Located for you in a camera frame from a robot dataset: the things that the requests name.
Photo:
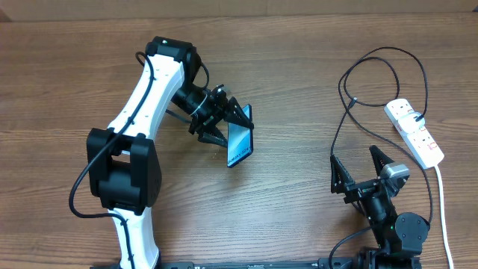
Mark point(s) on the blue Samsung smartphone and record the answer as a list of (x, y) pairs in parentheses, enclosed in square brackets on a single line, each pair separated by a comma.
[(240, 144)]

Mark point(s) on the white power strip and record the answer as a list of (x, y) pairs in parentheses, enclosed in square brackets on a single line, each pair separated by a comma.
[(421, 143)]

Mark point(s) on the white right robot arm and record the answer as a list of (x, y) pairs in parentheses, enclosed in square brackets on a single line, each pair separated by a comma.
[(399, 237)]

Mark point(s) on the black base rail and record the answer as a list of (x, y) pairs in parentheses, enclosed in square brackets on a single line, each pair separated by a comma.
[(257, 265)]

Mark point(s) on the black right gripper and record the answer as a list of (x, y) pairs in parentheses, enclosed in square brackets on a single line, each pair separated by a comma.
[(340, 181)]

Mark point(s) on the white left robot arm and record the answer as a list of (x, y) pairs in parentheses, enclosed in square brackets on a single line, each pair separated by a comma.
[(123, 166)]

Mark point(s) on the white charger plug adapter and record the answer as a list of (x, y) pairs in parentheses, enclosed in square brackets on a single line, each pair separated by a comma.
[(410, 123)]

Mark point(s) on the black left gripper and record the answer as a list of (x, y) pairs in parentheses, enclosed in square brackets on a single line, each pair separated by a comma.
[(229, 110)]

